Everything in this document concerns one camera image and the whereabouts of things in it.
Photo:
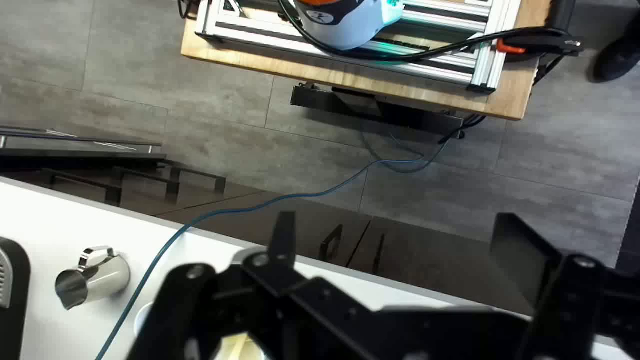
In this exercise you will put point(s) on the black silver Keurig coffee maker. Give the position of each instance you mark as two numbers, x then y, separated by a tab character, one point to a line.
13	313

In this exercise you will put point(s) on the dark wood cabinet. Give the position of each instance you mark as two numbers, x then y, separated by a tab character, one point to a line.
426	267

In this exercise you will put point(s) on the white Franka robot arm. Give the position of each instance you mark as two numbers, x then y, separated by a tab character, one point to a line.
347	30

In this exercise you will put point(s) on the small steel milk pitcher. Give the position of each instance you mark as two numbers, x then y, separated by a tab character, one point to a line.
103	277

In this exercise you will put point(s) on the aluminium profile frame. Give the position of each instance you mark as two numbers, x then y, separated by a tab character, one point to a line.
266	32

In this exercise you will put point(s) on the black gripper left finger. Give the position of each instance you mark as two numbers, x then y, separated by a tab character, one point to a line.
192	300

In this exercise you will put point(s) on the stainless steel dishwasher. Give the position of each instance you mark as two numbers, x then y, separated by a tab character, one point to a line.
67	143

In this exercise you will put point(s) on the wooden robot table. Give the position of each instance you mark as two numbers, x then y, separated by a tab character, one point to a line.
400	86

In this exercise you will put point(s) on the black shoe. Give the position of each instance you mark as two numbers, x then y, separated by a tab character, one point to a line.
617	57

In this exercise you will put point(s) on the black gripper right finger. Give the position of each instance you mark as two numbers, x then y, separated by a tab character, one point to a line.
573	300

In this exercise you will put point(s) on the patterned paper coffee cup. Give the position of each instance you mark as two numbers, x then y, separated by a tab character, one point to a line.
237	348

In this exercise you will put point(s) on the black table base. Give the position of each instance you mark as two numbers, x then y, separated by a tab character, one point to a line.
372	107

